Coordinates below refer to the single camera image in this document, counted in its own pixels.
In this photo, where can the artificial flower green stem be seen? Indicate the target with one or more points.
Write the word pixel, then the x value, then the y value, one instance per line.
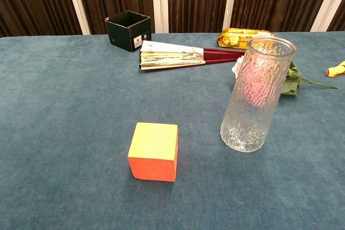
pixel 292 82

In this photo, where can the transparent textured glass vase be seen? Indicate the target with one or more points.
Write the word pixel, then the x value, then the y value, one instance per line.
pixel 256 100

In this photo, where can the blue fabric table cover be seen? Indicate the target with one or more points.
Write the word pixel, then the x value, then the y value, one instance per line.
pixel 81 133

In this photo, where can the yellow and orange cube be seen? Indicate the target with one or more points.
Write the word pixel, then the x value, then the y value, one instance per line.
pixel 153 152

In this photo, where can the black open cardboard box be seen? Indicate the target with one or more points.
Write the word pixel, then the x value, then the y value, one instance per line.
pixel 126 32

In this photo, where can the gold foil snack package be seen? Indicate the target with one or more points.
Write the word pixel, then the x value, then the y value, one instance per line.
pixel 234 38

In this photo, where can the yellow and orange toy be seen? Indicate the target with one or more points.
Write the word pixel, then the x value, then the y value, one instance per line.
pixel 335 71

